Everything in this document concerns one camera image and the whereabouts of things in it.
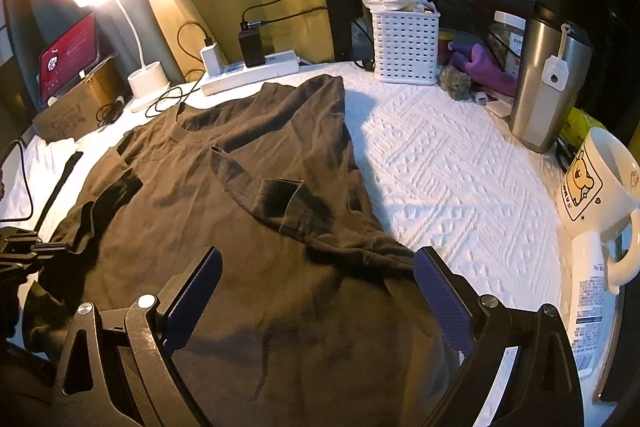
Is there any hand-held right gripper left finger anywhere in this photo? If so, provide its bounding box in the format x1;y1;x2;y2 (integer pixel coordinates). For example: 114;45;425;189
50;246;223;427

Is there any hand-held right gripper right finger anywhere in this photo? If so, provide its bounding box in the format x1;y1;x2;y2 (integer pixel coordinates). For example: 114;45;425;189
413;246;586;427

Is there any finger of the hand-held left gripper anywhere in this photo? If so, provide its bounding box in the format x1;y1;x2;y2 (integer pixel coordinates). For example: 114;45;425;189
0;227;68;280

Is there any brown t-shirt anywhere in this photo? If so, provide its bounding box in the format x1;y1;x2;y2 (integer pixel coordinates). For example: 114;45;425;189
22;75;463;427

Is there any white bedding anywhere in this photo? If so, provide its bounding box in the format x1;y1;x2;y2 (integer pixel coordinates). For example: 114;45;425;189
0;137;88;233

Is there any brown cardboard box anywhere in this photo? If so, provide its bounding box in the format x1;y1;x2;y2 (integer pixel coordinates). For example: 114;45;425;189
31;54;133;142

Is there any white tube bottle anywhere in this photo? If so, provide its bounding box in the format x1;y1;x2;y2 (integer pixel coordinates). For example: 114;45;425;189
570;232;623;373

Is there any white cartoon mug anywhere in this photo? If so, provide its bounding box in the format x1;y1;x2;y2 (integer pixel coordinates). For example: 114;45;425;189
557;127;640;295

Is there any tablet with red screen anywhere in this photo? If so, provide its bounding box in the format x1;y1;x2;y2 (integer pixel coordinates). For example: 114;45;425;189
39;13;101;105

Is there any white desk lamp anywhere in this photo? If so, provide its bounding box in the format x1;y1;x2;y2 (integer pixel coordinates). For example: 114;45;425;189
70;0;173;112

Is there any grey rough stone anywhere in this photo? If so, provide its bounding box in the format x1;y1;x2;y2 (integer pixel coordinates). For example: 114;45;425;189
438;66;473;100

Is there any teal curtain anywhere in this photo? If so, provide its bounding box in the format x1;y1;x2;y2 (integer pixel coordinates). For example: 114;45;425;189
2;0;151;108

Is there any yellow plastic bag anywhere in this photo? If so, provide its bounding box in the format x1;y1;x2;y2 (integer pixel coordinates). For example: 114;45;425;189
562;107;608;158

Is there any stainless steel tumbler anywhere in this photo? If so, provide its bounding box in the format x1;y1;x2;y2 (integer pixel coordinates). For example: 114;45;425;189
509;0;593;154

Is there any white power strip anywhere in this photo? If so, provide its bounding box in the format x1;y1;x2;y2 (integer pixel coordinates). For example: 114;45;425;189
200;50;301;96

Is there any purple plush toy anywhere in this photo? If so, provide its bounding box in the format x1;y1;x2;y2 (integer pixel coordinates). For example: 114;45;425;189
450;43;518;96

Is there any white charger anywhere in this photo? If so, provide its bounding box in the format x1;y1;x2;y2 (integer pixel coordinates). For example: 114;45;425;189
201;44;223;75

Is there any red can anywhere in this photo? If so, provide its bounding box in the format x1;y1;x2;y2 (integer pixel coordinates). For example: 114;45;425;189
437;32;456;66

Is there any white plastic basket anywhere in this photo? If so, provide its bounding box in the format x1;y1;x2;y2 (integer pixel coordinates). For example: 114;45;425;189
369;4;442;85

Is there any black charger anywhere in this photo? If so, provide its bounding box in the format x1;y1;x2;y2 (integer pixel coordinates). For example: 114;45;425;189
238;21;266;68

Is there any jar with white lid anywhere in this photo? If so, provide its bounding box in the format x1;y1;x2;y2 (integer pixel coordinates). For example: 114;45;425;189
487;10;528;80

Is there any black strap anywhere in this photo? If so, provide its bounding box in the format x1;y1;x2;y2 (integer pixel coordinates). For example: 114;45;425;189
32;151;85;233

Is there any black looped cable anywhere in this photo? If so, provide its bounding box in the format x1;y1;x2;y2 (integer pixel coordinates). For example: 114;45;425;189
97;22;213;128

